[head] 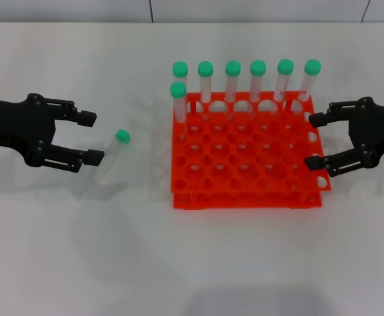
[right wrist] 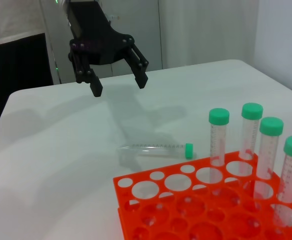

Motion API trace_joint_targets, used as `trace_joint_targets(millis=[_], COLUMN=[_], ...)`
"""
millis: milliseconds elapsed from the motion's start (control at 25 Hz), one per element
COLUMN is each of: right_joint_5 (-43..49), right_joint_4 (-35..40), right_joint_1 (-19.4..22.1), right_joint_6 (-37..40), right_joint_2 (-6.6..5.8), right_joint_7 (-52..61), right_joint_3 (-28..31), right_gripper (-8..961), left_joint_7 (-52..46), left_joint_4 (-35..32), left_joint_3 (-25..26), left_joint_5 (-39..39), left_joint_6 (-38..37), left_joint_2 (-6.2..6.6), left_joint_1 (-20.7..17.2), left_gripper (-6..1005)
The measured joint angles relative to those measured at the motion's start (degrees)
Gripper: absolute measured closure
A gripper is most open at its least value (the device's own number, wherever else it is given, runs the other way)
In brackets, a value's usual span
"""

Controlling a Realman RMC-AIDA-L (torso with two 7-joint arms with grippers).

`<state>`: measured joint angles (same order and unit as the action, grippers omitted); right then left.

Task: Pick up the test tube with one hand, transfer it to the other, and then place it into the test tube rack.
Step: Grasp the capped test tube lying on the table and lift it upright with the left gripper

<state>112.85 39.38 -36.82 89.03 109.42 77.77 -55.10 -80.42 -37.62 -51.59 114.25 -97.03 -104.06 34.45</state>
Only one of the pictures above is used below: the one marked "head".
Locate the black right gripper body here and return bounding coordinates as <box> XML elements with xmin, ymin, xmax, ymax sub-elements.
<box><xmin>347</xmin><ymin>96</ymin><xmax>384</xmax><ymax>168</ymax></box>

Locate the orange test tube rack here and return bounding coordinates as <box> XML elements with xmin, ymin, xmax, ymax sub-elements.
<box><xmin>170</xmin><ymin>90</ymin><xmax>333</xmax><ymax>211</ymax></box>

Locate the clear green-capped test tube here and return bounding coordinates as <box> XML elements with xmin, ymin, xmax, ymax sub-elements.
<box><xmin>197</xmin><ymin>61</ymin><xmax>214</xmax><ymax>121</ymax></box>
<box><xmin>172</xmin><ymin>61</ymin><xmax>190</xmax><ymax>115</ymax></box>
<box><xmin>249</xmin><ymin>59</ymin><xmax>268</xmax><ymax>119</ymax></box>
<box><xmin>297</xmin><ymin>59</ymin><xmax>322</xmax><ymax>103</ymax></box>
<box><xmin>224</xmin><ymin>60</ymin><xmax>242</xmax><ymax>121</ymax></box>
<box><xmin>274</xmin><ymin>58</ymin><xmax>295</xmax><ymax>116</ymax></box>
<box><xmin>170</xmin><ymin>82</ymin><xmax>189</xmax><ymax>141</ymax></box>
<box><xmin>76</xmin><ymin>128</ymin><xmax>132</xmax><ymax>200</ymax></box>

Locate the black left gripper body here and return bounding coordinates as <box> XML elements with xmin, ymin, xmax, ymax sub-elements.
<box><xmin>0</xmin><ymin>93</ymin><xmax>63</xmax><ymax>169</ymax></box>

